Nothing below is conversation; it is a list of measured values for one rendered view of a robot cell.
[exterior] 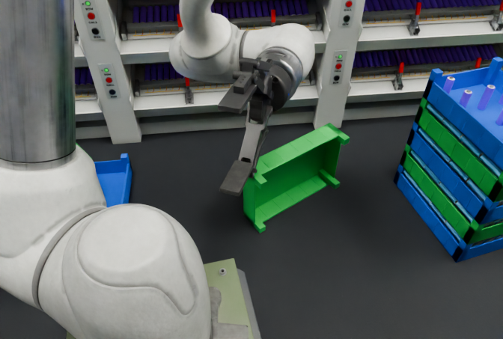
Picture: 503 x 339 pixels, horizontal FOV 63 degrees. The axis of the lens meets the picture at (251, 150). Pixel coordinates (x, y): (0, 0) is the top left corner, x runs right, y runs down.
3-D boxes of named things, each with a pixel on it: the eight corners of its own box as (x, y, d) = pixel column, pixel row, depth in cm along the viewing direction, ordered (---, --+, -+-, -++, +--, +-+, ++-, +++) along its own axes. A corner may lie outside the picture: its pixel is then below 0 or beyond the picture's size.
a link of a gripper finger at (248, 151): (248, 100, 66) (250, 103, 68) (231, 167, 64) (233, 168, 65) (272, 104, 65) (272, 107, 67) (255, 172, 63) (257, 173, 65)
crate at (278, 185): (243, 215, 117) (260, 233, 112) (242, 165, 103) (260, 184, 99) (321, 171, 130) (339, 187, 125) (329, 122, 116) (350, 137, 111)
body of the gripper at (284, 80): (249, 101, 74) (232, 128, 67) (251, 57, 69) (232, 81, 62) (290, 108, 72) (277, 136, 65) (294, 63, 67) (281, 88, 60)
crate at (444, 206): (533, 224, 105) (548, 205, 99) (466, 245, 100) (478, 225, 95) (456, 149, 126) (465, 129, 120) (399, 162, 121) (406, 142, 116)
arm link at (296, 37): (308, 97, 77) (242, 94, 80) (321, 64, 89) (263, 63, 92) (306, 41, 70) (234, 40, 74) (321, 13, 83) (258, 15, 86)
